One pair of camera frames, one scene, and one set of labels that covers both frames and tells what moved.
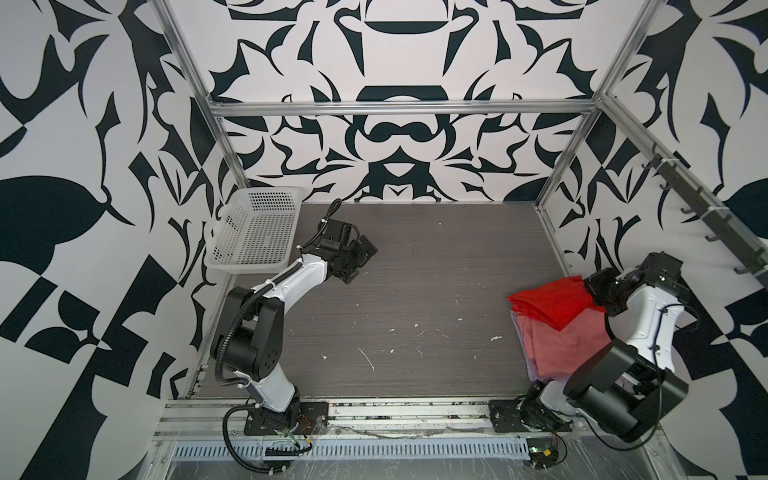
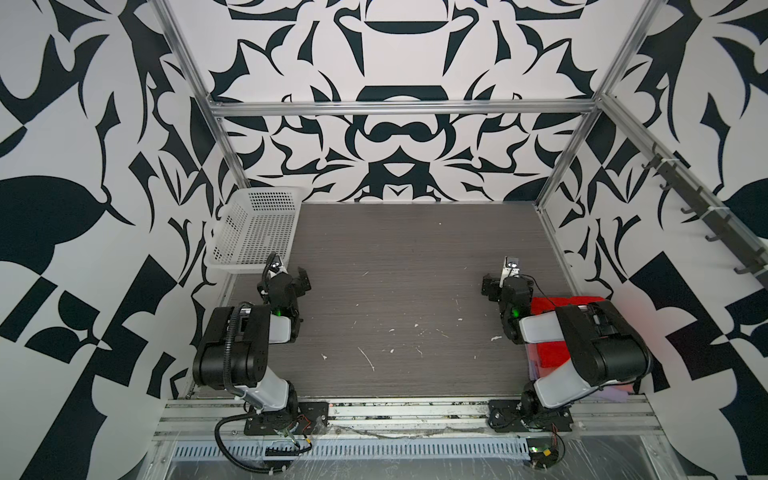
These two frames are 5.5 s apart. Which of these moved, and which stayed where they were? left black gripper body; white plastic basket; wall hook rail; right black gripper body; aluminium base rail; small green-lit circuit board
Moved: right black gripper body; left black gripper body
Stayed: wall hook rail; small green-lit circuit board; aluminium base rail; white plastic basket
